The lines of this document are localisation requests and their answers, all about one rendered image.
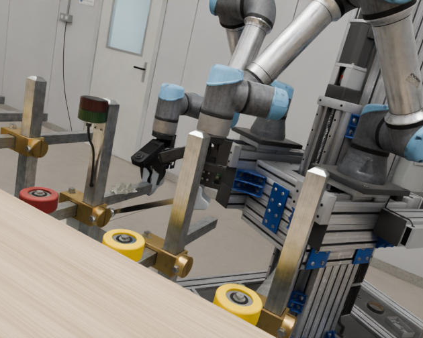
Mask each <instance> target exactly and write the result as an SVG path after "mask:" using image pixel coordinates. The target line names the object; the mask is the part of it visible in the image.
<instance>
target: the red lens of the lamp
mask: <svg viewBox="0 0 423 338"><path fill-rule="evenodd" d="M108 103H109V101H107V102H100V101H92V100H89V99H85V98H83V97H82V96H81V98H80V103H79V107H80V108H83V109H86V110H90V111H96V112H107V108H108Z"/></svg>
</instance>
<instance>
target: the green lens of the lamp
mask: <svg viewBox="0 0 423 338"><path fill-rule="evenodd" d="M106 115H107V112H106V113H94V112H90V111H85V110H82V109H80V107H79V112H78V118H79V119H81V120H83V121H88V122H92V123H105V120H106Z"/></svg>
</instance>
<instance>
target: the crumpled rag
mask: <svg viewBox="0 0 423 338"><path fill-rule="evenodd" d="M110 190H111V191H112V192H113V191H114V193H116V194H128V193H129V192H137V191H136V189H135V188H134V187H133V186H132V184H131V183H129V184H127V185H125V184H124V183H123V182H118V183H117V184H114V185H113V186H112V188H111V189H110Z"/></svg>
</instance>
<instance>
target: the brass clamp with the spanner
mask: <svg viewBox="0 0 423 338"><path fill-rule="evenodd" d="M75 191H76V193H75V194H70V193H67V191H64V192H60V196H59V202H58V203H63V202H66V201H70V202H72V203H74V204H76V205H77V211H76V216H73V217H72V218H74V219H76V220H78V221H80V222H82V223H84V224H86V225H88V226H93V225H96V226H98V227H104V226H106V225H107V224H108V223H109V220H110V219H111V210H110V209H108V208H107V204H105V203H103V204H100V205H96V206H94V207H92V206H91V205H88V204H87V203H84V202H83V195H84V193H83V192H80V191H78V190H76V189H75Z"/></svg>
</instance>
